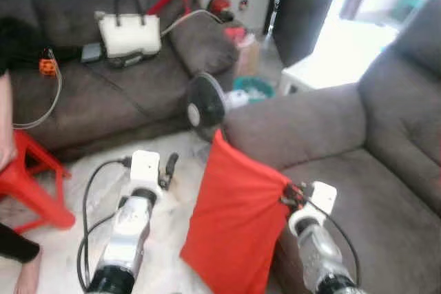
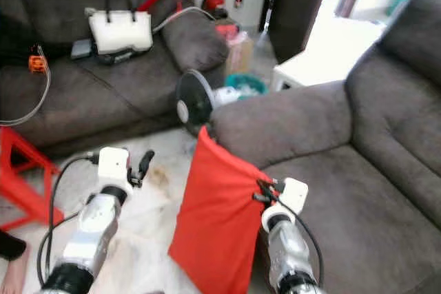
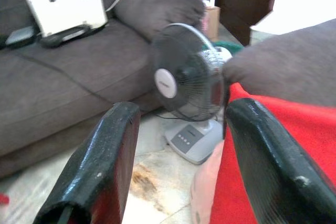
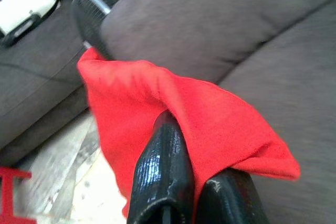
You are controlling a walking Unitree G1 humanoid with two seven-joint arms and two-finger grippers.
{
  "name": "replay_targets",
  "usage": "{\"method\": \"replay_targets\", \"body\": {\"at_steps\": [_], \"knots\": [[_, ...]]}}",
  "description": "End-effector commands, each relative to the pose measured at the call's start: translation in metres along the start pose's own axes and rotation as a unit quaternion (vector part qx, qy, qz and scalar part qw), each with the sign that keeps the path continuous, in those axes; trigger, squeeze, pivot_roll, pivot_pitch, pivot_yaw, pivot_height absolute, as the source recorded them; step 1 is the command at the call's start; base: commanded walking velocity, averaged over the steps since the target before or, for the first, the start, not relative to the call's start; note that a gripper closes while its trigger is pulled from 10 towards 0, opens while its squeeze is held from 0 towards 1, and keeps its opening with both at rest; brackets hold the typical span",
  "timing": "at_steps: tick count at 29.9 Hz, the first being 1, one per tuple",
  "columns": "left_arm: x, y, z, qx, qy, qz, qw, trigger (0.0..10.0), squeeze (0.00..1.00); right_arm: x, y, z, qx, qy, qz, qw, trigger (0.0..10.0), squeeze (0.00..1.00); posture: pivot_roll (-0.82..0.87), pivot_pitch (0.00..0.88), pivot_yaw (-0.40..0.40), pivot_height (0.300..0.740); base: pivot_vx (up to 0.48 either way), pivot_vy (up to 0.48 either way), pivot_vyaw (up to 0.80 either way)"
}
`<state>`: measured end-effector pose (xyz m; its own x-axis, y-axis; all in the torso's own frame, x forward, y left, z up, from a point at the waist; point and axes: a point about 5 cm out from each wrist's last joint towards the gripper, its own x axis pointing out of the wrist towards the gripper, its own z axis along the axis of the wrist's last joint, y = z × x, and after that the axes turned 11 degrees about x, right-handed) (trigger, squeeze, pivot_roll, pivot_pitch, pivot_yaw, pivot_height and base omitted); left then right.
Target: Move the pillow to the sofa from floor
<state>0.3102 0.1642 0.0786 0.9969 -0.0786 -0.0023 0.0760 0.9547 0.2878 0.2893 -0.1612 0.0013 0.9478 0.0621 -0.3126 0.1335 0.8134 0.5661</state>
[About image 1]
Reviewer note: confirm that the red pillow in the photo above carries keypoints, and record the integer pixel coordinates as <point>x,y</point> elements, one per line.
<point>234,225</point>

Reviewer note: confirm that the person bare forearm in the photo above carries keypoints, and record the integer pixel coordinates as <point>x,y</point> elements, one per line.
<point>5,115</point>

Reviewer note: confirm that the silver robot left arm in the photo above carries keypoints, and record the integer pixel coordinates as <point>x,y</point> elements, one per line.
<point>127,232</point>

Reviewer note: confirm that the grey two-seat sofa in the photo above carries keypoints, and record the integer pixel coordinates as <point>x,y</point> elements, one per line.
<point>358,191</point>

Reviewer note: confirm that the black white floor fan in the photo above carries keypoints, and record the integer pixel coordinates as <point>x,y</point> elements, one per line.
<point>205,104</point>

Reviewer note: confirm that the long grey sofa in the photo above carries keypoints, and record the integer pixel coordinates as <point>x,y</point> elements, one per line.
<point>117,101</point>

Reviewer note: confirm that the teal plastic basket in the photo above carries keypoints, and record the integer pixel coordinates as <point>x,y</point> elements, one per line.
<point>253,89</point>

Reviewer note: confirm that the brown cardboard box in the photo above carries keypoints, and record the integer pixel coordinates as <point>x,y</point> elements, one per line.
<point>248,56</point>

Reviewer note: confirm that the white low table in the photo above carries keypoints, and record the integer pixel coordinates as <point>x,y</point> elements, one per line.
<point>331,60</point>

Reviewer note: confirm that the grey pouch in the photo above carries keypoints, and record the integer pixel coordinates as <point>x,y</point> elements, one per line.
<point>91,52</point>

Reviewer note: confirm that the red plastic stool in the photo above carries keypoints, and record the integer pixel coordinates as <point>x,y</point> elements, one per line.
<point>27,184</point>

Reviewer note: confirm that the red bag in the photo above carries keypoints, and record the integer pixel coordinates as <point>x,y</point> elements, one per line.
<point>236,33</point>

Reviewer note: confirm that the orange black small device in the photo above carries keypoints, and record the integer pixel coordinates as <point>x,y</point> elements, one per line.
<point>47,67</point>

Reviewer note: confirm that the person leg black trousers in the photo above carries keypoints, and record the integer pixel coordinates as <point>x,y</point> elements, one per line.
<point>17,242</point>

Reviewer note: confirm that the red fire extinguisher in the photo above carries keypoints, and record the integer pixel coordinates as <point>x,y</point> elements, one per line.
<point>220,3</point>

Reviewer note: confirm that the dark brown door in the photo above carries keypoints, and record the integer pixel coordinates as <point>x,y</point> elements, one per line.
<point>303,5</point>

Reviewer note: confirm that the black cloth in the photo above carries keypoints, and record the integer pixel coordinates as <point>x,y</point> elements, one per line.
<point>24,43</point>

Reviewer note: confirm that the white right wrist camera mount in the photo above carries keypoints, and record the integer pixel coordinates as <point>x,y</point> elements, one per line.
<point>322,196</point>

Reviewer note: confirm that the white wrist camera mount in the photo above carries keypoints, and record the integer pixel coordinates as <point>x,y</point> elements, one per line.
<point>322,196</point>
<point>145,168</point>

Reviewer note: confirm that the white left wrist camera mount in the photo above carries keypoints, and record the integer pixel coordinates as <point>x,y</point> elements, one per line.
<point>145,168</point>

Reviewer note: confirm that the wall socket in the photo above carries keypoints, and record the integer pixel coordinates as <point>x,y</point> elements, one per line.
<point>243,5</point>

